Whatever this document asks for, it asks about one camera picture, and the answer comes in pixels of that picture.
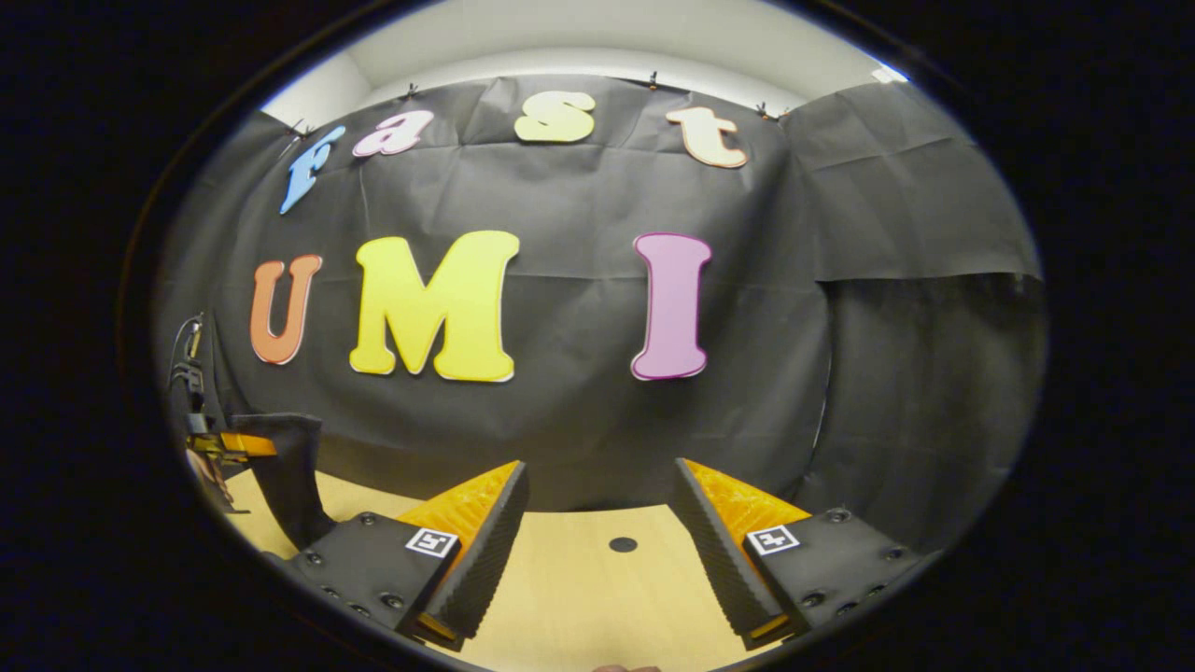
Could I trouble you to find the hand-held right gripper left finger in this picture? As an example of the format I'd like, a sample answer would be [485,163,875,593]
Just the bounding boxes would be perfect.
[280,459,531,652]

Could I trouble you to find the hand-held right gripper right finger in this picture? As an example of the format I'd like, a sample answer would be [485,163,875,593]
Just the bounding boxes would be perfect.
[672,457,939,651]

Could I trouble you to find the dark grey jeans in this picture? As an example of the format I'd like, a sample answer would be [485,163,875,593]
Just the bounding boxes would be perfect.
[232,413,337,552]

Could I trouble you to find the black backdrop cloth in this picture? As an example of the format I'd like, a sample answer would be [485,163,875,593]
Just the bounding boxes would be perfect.
[154,75,1048,561]

